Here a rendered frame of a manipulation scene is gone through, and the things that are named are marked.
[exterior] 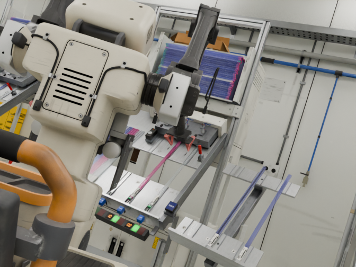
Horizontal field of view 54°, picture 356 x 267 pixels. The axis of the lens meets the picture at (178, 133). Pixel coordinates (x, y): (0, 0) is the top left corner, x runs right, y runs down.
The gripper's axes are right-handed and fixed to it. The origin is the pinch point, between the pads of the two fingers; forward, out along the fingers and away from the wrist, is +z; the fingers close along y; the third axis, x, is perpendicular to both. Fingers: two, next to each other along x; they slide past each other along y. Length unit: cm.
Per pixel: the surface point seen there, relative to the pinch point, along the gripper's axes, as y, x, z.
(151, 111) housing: 39, -32, 10
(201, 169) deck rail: -10.4, -2.8, 13.6
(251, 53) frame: -10, -64, -24
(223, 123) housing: -7.5, -35.7, 6.6
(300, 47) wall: -7, -217, 36
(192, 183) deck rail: -10.5, 7.6, 13.5
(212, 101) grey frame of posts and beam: 3.7, -44.3, 0.7
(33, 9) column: 308, -168, 25
